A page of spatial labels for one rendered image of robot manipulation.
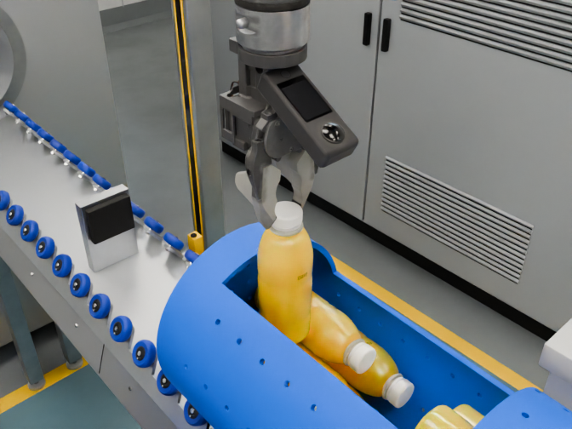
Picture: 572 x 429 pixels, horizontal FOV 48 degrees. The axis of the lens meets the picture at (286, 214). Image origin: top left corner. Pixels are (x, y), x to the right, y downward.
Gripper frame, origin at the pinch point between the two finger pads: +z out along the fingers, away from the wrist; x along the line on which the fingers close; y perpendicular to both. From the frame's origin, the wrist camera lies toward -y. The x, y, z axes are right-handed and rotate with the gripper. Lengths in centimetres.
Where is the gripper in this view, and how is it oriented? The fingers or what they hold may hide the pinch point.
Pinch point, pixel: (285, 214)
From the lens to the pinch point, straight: 76.2
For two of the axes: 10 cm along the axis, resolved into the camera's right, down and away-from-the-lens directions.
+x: -7.5, 3.7, -5.4
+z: 0.0, 8.3, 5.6
